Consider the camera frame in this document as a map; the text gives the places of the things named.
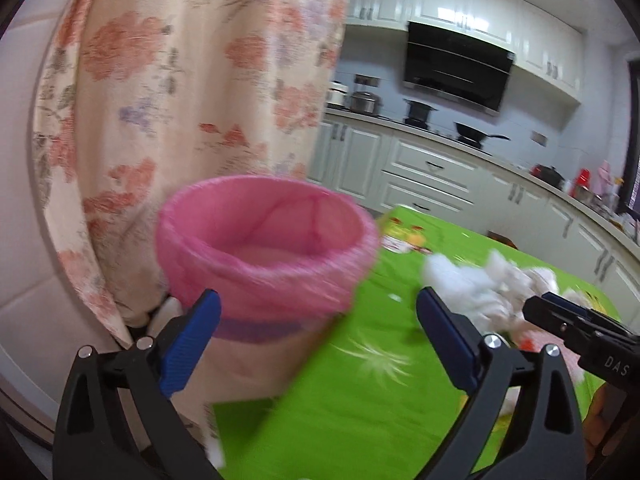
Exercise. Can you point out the pink thermos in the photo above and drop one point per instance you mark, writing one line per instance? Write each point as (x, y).
(605, 178)

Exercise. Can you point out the floral curtain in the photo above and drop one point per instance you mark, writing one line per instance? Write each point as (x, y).
(138, 98)

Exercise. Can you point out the green cartoon tablecloth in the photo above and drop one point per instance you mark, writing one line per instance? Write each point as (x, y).
(373, 402)

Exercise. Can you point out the pink lined trash bin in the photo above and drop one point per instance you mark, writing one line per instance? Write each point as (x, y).
(285, 256)

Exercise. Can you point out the white crumpled plastic bag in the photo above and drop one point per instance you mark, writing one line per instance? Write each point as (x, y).
(492, 296)

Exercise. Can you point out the silver pressure cooker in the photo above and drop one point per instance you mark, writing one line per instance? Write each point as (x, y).
(365, 103)

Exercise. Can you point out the black range hood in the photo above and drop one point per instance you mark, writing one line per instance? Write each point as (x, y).
(457, 66)

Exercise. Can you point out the black stock pot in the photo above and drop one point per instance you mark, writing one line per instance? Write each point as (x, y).
(418, 114)

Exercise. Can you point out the white lower cabinets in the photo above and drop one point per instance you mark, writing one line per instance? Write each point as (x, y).
(382, 164)

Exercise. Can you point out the black frying pan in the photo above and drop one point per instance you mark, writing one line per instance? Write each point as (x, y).
(475, 138)

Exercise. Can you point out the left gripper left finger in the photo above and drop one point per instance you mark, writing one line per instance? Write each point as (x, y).
(116, 419)

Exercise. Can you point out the black casserole pot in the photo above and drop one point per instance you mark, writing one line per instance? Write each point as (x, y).
(548, 175)

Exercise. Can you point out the red floor bin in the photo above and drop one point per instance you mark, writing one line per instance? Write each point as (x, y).
(501, 239)

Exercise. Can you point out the red kettle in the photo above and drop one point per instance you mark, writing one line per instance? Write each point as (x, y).
(583, 179)

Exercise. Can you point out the white upper cabinets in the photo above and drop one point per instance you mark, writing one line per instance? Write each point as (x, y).
(542, 45)

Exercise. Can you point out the white cabinets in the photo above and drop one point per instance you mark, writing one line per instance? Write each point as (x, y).
(542, 45)
(382, 164)

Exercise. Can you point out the person's right hand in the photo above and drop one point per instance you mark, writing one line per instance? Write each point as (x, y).
(611, 432)

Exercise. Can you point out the white rice cooker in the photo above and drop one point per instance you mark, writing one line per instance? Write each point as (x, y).
(337, 95)

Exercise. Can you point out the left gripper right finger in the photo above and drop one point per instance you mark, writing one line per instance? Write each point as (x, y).
(544, 436)

